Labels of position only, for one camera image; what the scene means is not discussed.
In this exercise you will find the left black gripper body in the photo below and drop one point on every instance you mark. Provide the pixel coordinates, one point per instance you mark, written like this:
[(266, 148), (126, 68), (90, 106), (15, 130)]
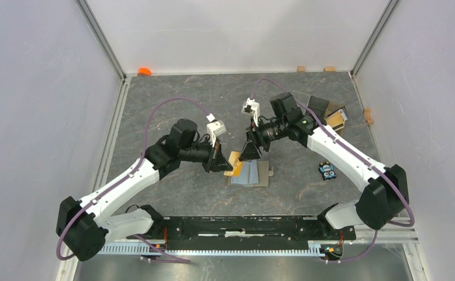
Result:
[(207, 164)]

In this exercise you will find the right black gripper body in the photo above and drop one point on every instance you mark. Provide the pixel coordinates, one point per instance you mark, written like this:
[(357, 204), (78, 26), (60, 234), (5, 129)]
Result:
[(265, 133)]

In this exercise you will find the olive card holder wallet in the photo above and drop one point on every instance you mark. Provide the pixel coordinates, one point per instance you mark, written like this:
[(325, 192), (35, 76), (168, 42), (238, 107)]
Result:
[(253, 174)]

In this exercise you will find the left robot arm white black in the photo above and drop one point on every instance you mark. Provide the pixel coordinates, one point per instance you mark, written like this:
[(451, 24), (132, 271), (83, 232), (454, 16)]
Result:
[(86, 225)]

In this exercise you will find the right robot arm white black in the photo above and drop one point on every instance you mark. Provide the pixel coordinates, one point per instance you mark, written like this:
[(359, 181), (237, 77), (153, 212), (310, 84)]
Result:
[(384, 190)]

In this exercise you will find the silver credit card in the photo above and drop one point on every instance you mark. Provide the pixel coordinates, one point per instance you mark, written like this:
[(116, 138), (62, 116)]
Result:
[(337, 120)]

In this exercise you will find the black blue owl sticker toy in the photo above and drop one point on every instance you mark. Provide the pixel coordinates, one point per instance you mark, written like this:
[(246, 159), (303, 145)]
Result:
[(327, 171)]

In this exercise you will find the clear three-compartment plastic box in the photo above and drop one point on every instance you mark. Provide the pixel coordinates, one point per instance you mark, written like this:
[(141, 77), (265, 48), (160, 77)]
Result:
[(317, 108)]

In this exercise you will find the orange round cap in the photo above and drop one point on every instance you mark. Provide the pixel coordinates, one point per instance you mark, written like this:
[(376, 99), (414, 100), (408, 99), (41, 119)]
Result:
[(143, 71)]

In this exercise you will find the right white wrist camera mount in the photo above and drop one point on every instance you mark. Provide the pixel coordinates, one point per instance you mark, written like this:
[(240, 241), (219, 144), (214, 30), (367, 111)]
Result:
[(251, 107)]

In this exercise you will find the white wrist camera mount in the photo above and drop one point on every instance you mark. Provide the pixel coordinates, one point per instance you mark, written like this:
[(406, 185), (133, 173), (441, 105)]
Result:
[(214, 128), (251, 107)]

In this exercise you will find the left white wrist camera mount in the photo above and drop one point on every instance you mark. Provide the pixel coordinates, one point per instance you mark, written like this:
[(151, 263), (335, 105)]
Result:
[(214, 128)]

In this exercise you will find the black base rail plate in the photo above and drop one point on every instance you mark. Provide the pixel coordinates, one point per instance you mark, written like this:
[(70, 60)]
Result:
[(286, 232)]

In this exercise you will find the wooden block right wall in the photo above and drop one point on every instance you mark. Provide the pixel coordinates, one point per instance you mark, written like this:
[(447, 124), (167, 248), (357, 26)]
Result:
[(368, 116)]

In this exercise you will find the white slotted cable duct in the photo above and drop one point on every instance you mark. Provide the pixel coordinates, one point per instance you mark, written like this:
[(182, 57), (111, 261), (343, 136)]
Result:
[(140, 248)]

